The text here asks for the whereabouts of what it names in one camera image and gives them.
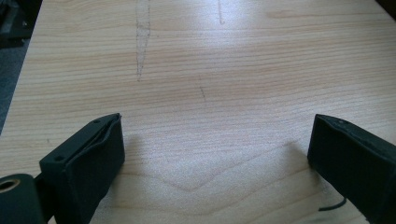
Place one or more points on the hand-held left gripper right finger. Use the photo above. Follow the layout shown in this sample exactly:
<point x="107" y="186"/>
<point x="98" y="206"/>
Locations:
<point x="358" y="165"/>

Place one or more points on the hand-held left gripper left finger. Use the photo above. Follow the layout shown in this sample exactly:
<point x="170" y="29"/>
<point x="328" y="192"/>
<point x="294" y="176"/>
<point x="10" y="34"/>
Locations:
<point x="84" y="168"/>

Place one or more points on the dark metal stand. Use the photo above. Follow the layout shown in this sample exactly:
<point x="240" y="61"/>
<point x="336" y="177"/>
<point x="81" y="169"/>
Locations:
<point x="14" y="21"/>

